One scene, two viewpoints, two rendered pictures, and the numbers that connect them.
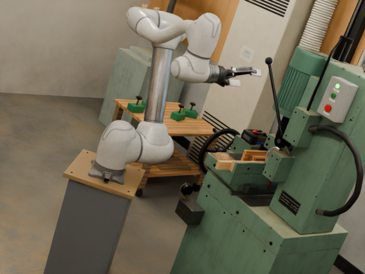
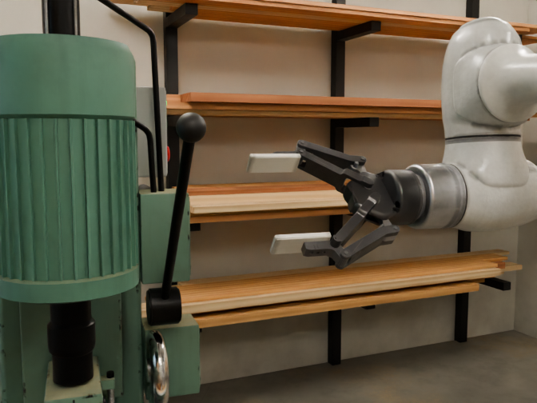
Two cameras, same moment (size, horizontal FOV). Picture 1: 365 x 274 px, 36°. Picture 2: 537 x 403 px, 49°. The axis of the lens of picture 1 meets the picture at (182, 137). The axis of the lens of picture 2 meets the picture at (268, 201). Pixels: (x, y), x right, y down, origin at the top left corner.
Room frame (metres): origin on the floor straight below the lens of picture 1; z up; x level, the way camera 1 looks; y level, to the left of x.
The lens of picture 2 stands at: (3.16, 0.07, 1.39)
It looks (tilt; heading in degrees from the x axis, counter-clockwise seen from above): 6 degrees down; 201
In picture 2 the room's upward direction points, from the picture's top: straight up
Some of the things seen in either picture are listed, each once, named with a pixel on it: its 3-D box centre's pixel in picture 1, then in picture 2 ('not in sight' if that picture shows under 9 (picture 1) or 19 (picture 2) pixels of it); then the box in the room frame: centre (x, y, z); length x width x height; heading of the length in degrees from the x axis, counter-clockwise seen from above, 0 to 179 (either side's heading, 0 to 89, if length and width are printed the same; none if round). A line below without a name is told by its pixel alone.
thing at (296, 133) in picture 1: (301, 126); (163, 233); (2.30, -0.46, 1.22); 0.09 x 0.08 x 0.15; 40
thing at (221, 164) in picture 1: (268, 166); not in sight; (2.56, -0.44, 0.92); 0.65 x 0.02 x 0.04; 130
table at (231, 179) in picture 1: (257, 164); not in sight; (2.67, -0.41, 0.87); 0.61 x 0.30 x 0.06; 130
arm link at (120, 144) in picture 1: (118, 143); not in sight; (2.55, 0.29, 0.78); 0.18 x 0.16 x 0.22; 127
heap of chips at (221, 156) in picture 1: (226, 157); not in sight; (2.50, -0.23, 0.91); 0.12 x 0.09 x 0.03; 40
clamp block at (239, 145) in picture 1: (250, 148); not in sight; (2.74, -0.35, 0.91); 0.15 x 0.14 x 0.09; 130
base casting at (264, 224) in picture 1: (272, 208); not in sight; (2.47, -0.52, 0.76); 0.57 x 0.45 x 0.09; 40
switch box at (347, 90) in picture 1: (337, 99); (146, 132); (2.23, -0.54, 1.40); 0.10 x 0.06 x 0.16; 40
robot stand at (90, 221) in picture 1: (91, 226); not in sight; (2.54, 0.30, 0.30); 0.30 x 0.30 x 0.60; 0
